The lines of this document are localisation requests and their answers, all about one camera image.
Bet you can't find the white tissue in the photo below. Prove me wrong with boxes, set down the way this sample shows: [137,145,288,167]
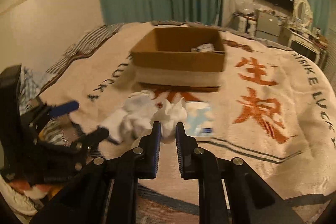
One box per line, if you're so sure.
[150,98,187,139]

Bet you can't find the floral tissue paper pack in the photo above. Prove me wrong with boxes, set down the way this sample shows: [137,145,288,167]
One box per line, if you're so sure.
[191,43,215,52]

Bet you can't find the checkered bed sheet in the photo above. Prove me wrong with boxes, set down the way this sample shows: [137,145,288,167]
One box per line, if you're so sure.
[19,24,130,145]

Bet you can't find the white crumpled socks pile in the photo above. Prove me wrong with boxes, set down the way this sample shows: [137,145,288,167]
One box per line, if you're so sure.
[99,90,158,144]

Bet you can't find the cream blanket with orange characters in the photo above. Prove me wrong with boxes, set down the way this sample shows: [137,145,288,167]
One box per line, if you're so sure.
[41,23,335,223]

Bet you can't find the light blue tissue packet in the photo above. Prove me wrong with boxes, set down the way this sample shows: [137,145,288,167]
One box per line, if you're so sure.
[184,101,214,140]

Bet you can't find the brown cardboard box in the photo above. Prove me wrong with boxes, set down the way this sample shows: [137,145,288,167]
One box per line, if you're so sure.
[130,27,225,90]

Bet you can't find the white dressing table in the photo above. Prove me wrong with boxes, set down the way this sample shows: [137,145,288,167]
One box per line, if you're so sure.
[277,27,328,70]

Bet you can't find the white small cabinet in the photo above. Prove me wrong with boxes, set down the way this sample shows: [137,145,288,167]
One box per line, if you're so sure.
[231,15,257,36]

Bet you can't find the grey mini fridge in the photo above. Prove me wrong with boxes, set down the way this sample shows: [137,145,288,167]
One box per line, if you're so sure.
[256,10,282,42]

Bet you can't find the white stick vacuum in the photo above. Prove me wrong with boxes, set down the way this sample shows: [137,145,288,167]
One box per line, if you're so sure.
[215,0,222,26]

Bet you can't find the white oval vanity mirror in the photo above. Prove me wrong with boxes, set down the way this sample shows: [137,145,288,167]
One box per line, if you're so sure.
[293,0,313,28]

